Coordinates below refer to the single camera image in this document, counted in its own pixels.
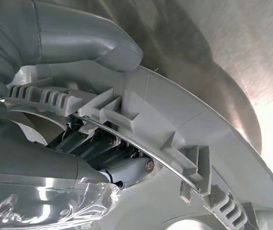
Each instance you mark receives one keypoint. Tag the stainless steel workbench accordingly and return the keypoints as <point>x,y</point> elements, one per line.
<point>222,38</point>

